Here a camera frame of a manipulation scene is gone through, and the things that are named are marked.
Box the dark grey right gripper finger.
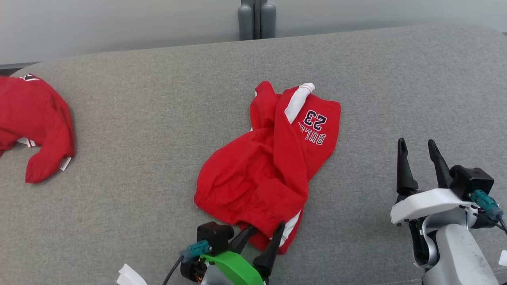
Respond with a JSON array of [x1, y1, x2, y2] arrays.
[[397, 138, 419, 195], [428, 139, 453, 190]]

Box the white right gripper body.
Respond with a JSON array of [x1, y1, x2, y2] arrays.
[[390, 188, 476, 226]]

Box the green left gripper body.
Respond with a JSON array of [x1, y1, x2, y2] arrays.
[[200, 251, 266, 285]]

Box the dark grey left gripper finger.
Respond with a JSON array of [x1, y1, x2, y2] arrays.
[[229, 226, 257, 254], [253, 222, 286, 277]]

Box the red basketball shorts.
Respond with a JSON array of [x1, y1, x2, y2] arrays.
[[193, 81, 342, 255]]

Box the red and white basketball jersey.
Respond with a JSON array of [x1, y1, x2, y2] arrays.
[[0, 73, 76, 184]]

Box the teal left camera connector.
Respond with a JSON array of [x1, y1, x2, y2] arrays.
[[180, 240, 210, 262]]

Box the teal camera connector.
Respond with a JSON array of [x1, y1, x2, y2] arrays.
[[471, 190, 503, 220], [180, 240, 210, 262]]

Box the teal right camera connector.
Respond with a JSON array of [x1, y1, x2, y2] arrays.
[[471, 190, 503, 220]]

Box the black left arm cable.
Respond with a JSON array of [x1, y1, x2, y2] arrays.
[[162, 255, 185, 285]]

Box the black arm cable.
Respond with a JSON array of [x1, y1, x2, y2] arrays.
[[475, 212, 507, 235], [162, 255, 185, 285]]

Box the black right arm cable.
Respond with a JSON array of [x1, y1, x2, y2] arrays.
[[475, 212, 507, 235]]

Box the grey double partition post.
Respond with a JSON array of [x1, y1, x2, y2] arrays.
[[238, 0, 277, 41]]

